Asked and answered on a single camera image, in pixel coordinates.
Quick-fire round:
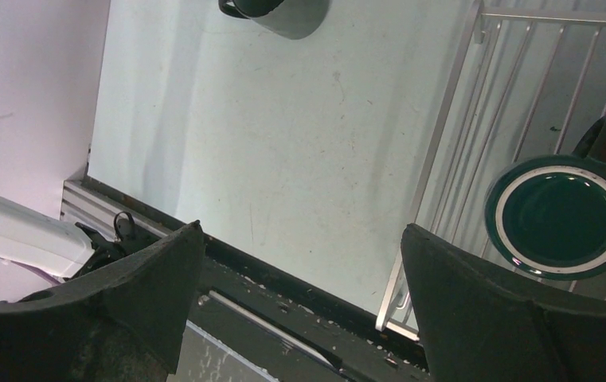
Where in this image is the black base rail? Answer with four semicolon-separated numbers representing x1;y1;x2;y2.
72;176;436;382

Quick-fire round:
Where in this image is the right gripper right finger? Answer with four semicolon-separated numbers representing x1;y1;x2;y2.
401;224;606;381

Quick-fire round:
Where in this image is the dark green mug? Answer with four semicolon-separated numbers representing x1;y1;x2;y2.
483;116;606;280

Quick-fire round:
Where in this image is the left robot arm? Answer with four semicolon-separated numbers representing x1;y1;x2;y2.
0;197;95;278

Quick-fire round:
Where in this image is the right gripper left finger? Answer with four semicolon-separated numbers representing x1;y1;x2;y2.
0;221;205;381

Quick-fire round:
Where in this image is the grey black mug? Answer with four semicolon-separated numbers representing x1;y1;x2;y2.
217;0;331;41

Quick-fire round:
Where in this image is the wire dish rack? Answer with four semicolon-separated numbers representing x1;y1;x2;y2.
375;0;606;343

